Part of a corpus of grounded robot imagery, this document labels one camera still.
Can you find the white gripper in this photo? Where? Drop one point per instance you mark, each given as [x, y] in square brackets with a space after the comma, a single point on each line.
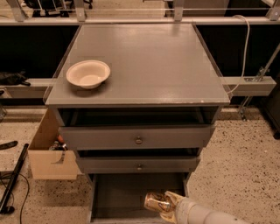
[184, 207]

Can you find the orange soda can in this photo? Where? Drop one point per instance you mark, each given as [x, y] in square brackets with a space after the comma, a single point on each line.
[158, 202]

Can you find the grey bottom drawer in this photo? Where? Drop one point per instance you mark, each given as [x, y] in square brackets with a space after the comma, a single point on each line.
[119, 198]

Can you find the grey drawer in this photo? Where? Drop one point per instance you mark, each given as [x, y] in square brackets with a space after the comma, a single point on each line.
[119, 198]
[126, 138]
[99, 165]

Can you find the grey middle drawer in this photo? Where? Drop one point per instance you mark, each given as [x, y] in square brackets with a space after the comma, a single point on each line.
[99, 165]

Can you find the grey top drawer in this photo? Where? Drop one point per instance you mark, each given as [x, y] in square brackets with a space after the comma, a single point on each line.
[126, 138]

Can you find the items inside cardboard box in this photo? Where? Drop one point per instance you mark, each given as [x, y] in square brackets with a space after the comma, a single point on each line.
[59, 144]

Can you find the cardboard box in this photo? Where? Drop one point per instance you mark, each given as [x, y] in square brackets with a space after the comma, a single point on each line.
[45, 163]

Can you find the white paper bowl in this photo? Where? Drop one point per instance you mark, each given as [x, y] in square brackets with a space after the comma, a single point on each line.
[88, 74]

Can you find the black pole on floor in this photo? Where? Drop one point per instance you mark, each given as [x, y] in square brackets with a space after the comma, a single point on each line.
[4, 209]

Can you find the black tool on floor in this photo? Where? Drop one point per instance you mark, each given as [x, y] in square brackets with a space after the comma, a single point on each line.
[5, 146]

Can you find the metal railing frame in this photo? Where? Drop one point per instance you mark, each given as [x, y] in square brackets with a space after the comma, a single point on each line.
[257, 85]

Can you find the black cloth on rail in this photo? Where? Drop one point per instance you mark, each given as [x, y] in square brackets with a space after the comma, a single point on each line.
[13, 79]

